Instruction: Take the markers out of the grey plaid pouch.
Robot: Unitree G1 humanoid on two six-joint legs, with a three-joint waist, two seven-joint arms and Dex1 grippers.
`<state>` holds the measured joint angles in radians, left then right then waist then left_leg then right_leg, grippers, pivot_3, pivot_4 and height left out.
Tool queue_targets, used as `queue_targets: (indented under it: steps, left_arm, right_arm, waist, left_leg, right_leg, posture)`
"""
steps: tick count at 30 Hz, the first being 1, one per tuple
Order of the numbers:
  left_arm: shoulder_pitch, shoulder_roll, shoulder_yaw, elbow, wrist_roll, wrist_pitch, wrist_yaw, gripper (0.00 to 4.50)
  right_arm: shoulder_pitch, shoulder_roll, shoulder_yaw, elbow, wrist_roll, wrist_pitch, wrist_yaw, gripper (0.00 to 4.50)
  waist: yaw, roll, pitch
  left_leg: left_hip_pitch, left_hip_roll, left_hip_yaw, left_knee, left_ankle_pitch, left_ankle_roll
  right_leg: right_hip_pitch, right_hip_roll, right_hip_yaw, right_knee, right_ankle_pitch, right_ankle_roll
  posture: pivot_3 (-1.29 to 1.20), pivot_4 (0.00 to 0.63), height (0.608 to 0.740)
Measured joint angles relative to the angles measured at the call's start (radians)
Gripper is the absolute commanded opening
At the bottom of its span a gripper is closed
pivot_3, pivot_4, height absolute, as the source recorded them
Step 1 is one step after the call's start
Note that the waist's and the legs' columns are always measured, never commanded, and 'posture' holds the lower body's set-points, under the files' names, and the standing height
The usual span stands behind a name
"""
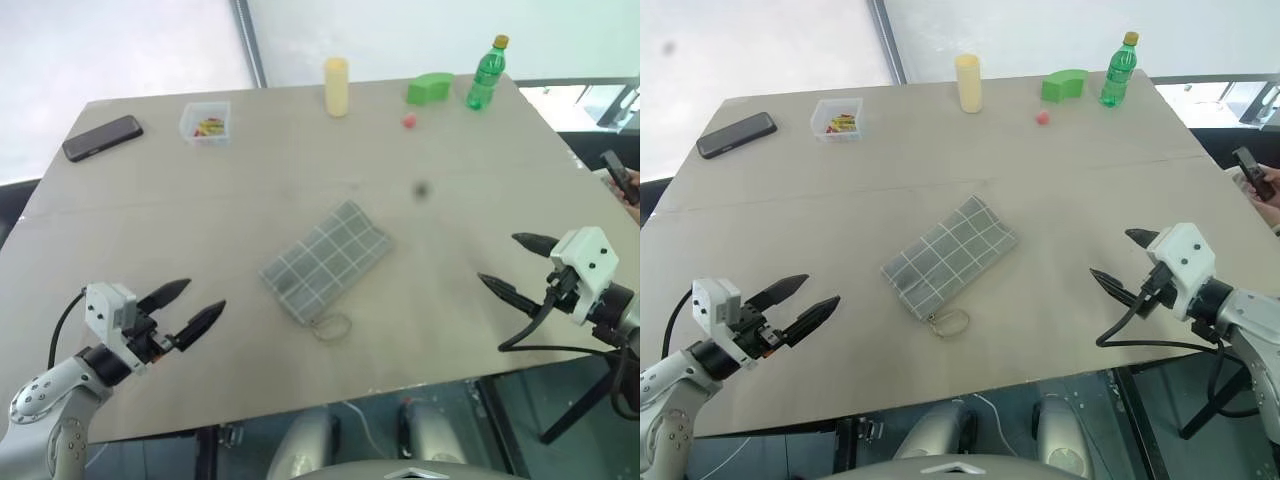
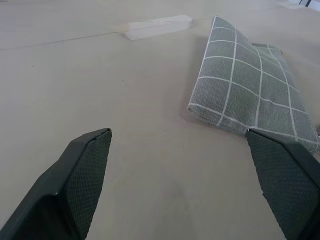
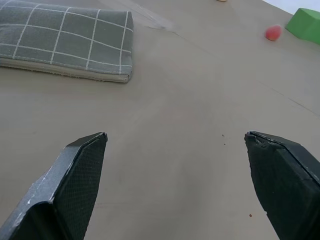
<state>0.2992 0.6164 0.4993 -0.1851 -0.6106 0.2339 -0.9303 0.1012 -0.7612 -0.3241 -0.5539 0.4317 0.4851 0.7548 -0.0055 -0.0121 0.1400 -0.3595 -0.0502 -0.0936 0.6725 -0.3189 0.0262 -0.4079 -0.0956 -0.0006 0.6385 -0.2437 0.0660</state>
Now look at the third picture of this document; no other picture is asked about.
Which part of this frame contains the grey checked fabric pouch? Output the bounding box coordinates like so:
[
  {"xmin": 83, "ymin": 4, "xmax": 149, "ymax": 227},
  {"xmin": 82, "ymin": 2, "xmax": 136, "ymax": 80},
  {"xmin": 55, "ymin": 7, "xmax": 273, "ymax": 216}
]
[{"xmin": 0, "ymin": 0, "xmax": 135, "ymax": 84}]

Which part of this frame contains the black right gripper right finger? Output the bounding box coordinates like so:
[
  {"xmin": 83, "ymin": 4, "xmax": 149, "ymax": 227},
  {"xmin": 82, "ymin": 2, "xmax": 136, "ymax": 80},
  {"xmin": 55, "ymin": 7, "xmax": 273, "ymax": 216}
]
[{"xmin": 244, "ymin": 130, "xmax": 320, "ymax": 240}]

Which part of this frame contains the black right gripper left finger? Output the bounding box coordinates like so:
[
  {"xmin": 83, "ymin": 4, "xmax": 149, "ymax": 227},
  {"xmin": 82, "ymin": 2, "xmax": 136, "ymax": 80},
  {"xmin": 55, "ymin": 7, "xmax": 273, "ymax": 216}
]
[{"xmin": 0, "ymin": 131, "xmax": 109, "ymax": 240}]

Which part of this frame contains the red peach fruit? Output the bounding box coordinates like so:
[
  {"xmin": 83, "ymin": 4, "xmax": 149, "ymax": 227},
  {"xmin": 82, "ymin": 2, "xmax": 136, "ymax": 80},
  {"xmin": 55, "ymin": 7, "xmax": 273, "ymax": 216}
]
[{"xmin": 264, "ymin": 24, "xmax": 283, "ymax": 42}]

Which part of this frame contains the green box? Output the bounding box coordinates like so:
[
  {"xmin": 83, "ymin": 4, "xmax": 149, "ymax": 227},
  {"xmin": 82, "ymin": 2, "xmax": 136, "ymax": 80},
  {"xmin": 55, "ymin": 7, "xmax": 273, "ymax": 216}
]
[{"xmin": 285, "ymin": 7, "xmax": 320, "ymax": 46}]

